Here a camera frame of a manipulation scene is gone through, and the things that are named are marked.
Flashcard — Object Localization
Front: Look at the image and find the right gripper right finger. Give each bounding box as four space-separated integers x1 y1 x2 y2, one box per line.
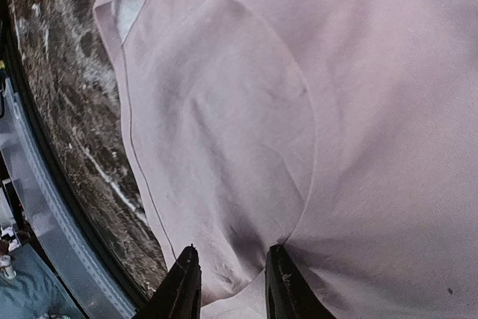
265 244 335 319

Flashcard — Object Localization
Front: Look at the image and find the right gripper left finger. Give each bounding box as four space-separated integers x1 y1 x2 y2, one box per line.
134 245 202 319

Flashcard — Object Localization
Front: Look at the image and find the pink white underwear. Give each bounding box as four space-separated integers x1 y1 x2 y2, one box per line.
94 0 477 318

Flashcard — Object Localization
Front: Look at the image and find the black front table rail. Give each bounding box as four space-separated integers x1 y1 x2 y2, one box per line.
1 0 146 314

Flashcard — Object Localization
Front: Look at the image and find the white slotted cable duct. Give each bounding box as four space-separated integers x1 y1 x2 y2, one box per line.
1 89 136 318

